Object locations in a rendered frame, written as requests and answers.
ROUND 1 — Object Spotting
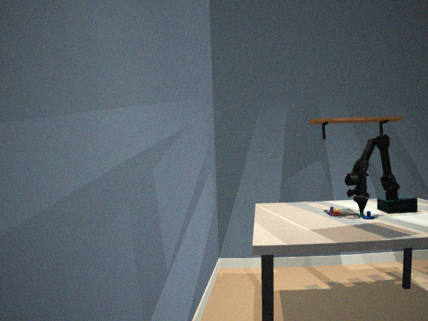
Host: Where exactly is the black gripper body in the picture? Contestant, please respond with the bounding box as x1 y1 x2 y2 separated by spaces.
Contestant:
353 185 369 201

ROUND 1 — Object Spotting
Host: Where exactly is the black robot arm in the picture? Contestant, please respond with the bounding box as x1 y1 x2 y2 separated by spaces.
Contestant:
345 134 400 201

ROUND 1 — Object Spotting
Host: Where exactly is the blue gear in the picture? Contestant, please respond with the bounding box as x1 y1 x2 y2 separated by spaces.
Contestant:
362 211 375 220

